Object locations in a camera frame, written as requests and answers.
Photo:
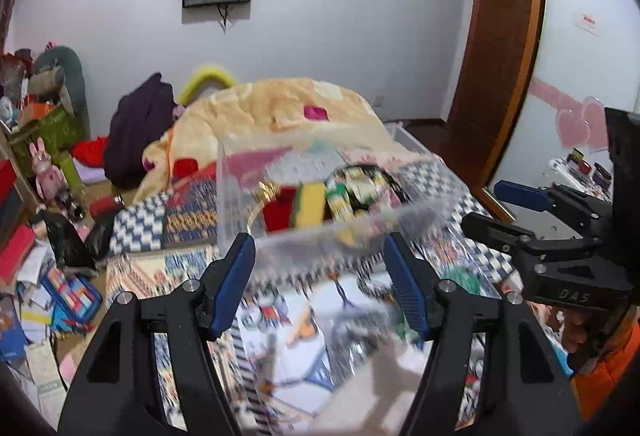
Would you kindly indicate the white wall label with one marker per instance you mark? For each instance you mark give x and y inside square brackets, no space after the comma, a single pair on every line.
[591,23]

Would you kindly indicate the clear plastic container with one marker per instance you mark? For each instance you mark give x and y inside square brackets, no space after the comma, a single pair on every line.
[310,241]

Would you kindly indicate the yellow plush toy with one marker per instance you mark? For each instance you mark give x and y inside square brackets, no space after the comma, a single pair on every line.
[205,76]

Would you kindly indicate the pink rabbit doll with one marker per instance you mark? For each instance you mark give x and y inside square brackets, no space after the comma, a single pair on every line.
[46,173]

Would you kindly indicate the black plastic bag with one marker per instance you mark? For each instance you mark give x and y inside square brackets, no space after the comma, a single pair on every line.
[70,236]

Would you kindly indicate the grey plush elephant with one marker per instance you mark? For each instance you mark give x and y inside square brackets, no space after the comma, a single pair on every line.
[60,71]

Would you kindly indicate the pink heart wall sticker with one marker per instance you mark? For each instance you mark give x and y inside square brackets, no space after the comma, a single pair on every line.
[575,123]

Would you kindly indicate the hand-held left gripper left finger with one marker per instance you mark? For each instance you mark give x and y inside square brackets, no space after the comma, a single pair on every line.
[234,277]

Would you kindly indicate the red book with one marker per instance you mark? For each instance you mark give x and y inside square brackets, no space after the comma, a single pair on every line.
[17,251]

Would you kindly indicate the pile of papers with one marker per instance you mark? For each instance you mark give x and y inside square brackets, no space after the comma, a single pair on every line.
[30,341]

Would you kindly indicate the person's right forearm orange sleeve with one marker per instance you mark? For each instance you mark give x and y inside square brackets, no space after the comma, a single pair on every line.
[611,378]

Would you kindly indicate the blue pencil case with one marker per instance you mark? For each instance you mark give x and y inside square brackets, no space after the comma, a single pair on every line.
[72,298]

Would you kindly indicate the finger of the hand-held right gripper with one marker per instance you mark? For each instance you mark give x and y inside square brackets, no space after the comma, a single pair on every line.
[520,196]
[500,231]

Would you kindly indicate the person's right hand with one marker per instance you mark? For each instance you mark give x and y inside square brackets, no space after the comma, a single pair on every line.
[570,333]

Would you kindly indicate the peach fleece blanket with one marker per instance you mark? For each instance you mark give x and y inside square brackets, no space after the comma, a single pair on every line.
[240,116]

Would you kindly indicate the dark purple jacket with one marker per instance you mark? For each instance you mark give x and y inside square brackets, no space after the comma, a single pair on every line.
[140,131]

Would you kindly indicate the wooden door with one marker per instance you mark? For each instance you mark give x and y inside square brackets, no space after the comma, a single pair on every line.
[492,66]

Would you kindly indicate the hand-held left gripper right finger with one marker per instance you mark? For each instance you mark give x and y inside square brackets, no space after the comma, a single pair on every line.
[406,281]

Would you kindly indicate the red cloth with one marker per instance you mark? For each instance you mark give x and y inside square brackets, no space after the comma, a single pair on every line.
[90,151]

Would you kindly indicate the colourful printed blanket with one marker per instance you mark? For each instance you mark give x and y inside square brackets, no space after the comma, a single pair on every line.
[320,356]

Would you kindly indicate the green cardboard box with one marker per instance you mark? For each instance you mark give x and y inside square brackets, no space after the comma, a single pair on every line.
[47,131]

